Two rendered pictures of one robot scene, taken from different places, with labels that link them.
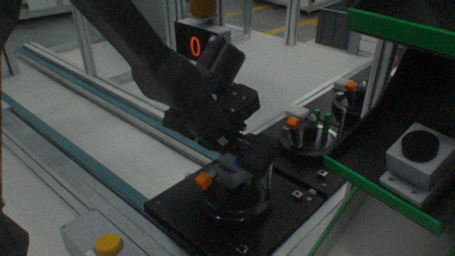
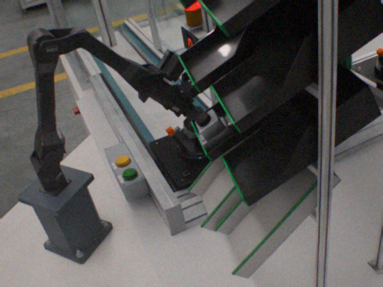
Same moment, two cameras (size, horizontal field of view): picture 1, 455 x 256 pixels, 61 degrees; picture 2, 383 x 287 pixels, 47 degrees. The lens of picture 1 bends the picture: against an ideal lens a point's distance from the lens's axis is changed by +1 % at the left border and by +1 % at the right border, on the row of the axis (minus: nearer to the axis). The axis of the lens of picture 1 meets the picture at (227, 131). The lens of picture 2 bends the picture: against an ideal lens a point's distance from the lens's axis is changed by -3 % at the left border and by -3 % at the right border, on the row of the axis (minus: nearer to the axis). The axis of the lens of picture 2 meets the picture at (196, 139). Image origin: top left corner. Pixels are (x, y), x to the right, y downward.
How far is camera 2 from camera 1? 71 cm
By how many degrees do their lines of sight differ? 25
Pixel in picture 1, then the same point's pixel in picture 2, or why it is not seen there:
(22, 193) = (99, 129)
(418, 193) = (204, 141)
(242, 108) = (189, 90)
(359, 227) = not seen: hidden behind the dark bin
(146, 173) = (165, 125)
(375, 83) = not seen: hidden behind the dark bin
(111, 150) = (152, 107)
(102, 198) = (130, 137)
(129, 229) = (136, 155)
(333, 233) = (216, 167)
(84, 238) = (113, 156)
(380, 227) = not seen: hidden behind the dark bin
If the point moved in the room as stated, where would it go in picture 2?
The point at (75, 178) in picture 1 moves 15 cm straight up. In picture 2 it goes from (120, 124) to (109, 85)
